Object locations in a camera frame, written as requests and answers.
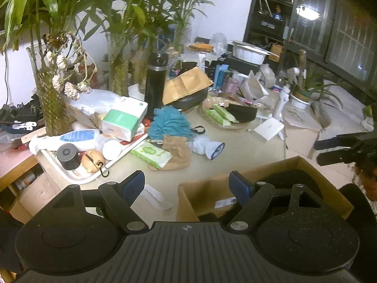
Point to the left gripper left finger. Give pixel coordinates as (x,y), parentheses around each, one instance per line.
(118,199)

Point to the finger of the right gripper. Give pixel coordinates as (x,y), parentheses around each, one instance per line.
(344,140)
(339,156)

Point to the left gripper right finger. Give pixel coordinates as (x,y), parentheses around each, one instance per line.
(254,199)

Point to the tan drawstring pouch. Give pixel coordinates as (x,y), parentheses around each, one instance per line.
(178,148)

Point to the blue mesh bath loofah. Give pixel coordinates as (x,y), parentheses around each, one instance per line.
(170,121)

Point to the white tray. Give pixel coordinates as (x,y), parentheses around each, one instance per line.
(81,156)

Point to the orange toy with carabiner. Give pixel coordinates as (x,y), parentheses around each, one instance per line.
(93,161)

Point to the cardboard box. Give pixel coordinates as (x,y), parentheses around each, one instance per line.
(298,186)

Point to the white round jar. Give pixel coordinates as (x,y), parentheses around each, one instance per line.
(111,149)

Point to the green wet wipes pack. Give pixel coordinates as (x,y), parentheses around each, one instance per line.
(152,155)

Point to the white blue lotion bottle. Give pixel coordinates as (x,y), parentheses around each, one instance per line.
(83,140)

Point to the potted green plant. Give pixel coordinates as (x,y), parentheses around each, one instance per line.
(304,88)

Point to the white card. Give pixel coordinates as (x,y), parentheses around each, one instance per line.
(269,128)

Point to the green white tissue box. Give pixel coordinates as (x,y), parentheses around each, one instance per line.
(124,118)

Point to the black sponge block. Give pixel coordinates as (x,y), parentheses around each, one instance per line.
(243,114)

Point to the green wipe packet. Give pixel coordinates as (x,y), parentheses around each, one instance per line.
(224,113)

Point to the black zip case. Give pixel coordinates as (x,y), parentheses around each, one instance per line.
(190,100)

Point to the brown paper envelope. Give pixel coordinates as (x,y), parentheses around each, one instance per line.
(186,84)

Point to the white plastic tub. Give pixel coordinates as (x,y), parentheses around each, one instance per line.
(250,53)

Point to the black thermos bottle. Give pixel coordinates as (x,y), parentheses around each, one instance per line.
(155,81)

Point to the black storage shelf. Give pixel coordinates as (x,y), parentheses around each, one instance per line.
(270,22)

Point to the glass vase with bamboo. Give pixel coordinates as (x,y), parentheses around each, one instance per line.
(56,52)

